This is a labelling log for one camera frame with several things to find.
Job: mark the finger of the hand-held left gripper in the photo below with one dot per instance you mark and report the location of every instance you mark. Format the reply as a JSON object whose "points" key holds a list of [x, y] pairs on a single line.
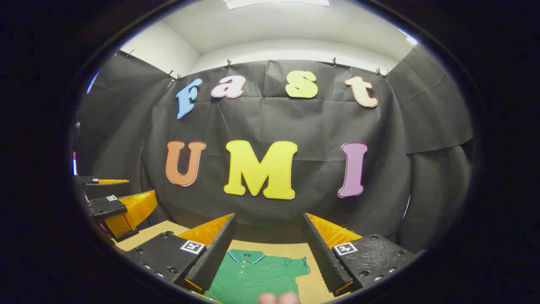
{"points": [[105, 191], [107, 207]]}

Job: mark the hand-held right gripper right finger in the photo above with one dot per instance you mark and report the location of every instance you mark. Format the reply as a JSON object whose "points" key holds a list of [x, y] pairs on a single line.
{"points": [[322, 257]]}

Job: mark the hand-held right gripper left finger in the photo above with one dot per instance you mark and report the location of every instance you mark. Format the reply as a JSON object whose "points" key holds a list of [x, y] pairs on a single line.
{"points": [[215, 257]]}

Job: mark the green T-shirt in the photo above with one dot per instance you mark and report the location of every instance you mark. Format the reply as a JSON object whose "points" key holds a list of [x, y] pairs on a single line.
{"points": [[253, 274]]}

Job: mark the black backdrop cloth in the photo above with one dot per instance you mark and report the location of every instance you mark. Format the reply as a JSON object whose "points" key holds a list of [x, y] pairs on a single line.
{"points": [[274, 122]]}

